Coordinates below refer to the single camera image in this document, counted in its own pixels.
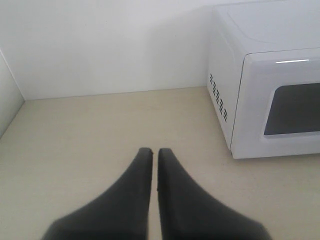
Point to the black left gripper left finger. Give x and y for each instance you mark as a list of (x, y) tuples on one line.
[(119, 213)]

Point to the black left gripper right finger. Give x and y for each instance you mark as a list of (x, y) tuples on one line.
[(188, 212)]

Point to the white microwave door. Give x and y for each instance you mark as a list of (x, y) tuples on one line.
[(278, 107)]

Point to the white microwave oven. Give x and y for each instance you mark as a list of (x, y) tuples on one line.
[(241, 29)]

